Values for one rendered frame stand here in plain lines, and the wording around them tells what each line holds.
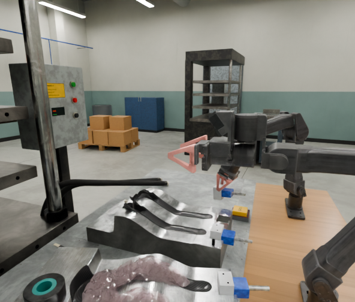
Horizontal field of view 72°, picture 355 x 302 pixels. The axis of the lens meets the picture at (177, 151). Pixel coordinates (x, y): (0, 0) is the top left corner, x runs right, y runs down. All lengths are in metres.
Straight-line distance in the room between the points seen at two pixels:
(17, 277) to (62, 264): 0.23
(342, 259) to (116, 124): 5.40
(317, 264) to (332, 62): 6.82
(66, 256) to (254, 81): 6.92
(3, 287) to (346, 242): 0.91
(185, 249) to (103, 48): 9.09
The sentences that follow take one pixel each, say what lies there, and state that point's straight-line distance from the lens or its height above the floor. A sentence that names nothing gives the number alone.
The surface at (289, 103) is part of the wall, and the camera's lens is 7.28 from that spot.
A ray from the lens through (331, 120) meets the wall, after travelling 7.38.
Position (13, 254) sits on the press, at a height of 0.78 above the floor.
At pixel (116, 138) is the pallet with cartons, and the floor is 0.31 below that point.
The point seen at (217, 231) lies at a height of 0.92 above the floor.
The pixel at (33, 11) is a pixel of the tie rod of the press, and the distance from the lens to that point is 1.16.
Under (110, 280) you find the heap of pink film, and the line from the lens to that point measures 0.71.
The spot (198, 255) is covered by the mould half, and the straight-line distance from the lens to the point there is 0.84.
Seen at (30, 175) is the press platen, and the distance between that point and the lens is 1.19.
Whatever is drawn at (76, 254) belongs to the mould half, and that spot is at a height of 0.91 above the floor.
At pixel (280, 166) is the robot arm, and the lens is 0.57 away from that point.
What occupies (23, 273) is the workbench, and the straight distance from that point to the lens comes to 0.98.
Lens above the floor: 1.36
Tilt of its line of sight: 14 degrees down
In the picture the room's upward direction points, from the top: straight up
